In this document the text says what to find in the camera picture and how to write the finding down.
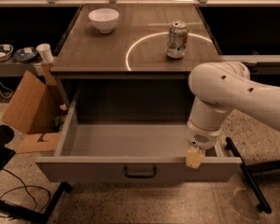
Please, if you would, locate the white ceramic bowl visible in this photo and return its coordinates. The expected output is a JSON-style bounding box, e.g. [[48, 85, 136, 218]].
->
[[88, 8, 119, 34]]

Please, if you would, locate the crumpled soda can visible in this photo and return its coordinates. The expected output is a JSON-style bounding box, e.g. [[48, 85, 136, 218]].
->
[[167, 21, 188, 59]]

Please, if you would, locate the grey drawer cabinet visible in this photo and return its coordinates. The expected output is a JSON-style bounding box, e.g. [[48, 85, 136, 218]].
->
[[49, 2, 225, 123]]

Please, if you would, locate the white paper cup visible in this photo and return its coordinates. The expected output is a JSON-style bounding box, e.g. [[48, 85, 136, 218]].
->
[[36, 43, 53, 63]]

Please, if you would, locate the grey top drawer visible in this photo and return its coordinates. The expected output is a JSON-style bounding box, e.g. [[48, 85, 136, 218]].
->
[[36, 89, 241, 183]]

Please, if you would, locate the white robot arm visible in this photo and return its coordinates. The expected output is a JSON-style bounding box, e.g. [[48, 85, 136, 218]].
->
[[186, 62, 280, 169]]

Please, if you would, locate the blue bowl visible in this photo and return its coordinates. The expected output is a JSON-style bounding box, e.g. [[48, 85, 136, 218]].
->
[[0, 44, 13, 62], [13, 47, 38, 63]]

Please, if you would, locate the black cable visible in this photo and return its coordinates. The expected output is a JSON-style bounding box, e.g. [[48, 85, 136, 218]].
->
[[0, 168, 51, 219]]

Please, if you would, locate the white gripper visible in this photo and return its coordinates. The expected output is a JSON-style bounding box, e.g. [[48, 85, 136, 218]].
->
[[186, 120, 220, 169]]

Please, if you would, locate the black stand leg left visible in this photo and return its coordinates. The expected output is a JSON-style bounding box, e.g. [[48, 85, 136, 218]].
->
[[0, 181, 73, 224]]

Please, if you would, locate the brown cardboard box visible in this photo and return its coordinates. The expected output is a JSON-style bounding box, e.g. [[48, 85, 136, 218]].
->
[[2, 63, 67, 153]]

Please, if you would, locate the blue bowl left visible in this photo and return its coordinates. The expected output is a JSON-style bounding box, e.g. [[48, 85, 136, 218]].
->
[[0, 44, 13, 62]]

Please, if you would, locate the grey side shelf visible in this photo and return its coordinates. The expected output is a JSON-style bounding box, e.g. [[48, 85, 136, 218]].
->
[[0, 58, 53, 77]]

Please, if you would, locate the blue bowl right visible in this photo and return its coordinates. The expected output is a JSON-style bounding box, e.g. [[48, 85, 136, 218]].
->
[[13, 47, 38, 63]]

